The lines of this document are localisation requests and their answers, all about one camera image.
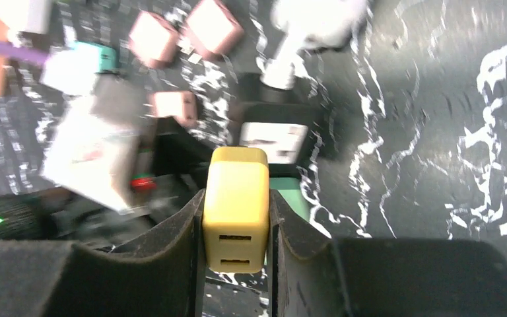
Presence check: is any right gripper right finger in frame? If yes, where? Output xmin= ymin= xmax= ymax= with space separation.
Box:
xmin=267 ymin=190 xmax=507 ymax=316

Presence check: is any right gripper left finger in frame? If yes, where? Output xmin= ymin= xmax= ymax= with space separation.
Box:
xmin=0 ymin=192 xmax=205 ymax=316

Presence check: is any yellow plug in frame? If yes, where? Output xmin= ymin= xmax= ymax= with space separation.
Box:
xmin=202 ymin=147 xmax=269 ymax=273

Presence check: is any black power strip with USB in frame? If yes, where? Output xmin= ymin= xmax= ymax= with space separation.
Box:
xmin=228 ymin=73 xmax=324 ymax=178

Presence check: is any pink plug adapter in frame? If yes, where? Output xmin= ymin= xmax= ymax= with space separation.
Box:
xmin=183 ymin=0 xmax=244 ymax=61
xmin=149 ymin=90 xmax=197 ymax=128
xmin=128 ymin=11 xmax=179 ymax=69

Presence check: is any teal plug adapter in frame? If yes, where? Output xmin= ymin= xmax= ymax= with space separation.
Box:
xmin=40 ymin=41 xmax=118 ymax=96

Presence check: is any green plug on black strip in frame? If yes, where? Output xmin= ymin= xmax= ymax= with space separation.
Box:
xmin=269 ymin=178 xmax=310 ymax=221

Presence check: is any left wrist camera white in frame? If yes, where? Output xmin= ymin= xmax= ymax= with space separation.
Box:
xmin=40 ymin=76 xmax=149 ymax=215

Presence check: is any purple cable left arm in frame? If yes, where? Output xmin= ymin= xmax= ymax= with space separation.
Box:
xmin=0 ymin=36 xmax=51 ymax=67

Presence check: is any grey coiled cable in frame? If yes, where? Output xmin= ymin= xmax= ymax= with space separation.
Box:
xmin=259 ymin=0 xmax=370 ymax=90

